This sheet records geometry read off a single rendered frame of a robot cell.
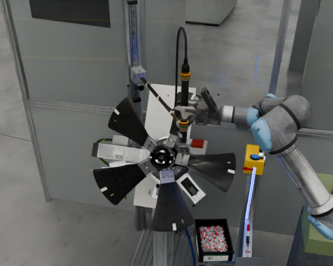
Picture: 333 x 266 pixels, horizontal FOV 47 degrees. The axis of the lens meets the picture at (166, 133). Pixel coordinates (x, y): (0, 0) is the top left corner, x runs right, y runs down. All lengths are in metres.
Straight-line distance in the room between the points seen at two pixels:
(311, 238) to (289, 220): 1.33
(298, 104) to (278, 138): 0.14
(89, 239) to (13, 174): 1.16
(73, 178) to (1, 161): 1.12
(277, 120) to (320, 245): 0.63
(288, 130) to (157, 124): 0.94
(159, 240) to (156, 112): 0.80
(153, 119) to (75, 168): 1.15
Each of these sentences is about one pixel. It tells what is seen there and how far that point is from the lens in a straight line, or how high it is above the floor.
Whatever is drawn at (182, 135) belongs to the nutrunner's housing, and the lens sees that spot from 1.79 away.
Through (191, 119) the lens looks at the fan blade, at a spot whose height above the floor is 1.37.
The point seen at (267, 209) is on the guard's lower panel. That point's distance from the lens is 3.01.
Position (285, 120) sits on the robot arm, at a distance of 1.40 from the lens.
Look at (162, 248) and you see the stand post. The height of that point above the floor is 0.40.
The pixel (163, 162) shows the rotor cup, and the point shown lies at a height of 1.20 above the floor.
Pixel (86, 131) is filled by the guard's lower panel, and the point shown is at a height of 0.79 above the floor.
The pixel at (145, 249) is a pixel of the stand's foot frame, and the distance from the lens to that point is 2.93.
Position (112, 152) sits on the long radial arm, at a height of 1.12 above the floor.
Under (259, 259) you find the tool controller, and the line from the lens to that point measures 1.41.
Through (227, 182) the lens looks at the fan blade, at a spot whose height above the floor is 1.14.
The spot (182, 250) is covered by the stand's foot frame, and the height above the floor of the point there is 0.06.
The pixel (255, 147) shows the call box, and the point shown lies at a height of 1.07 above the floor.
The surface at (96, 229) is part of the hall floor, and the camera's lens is 3.21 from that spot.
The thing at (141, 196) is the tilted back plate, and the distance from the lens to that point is 2.15.
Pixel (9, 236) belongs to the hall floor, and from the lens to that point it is 3.35.
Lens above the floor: 2.32
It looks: 33 degrees down
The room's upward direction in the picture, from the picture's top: straight up
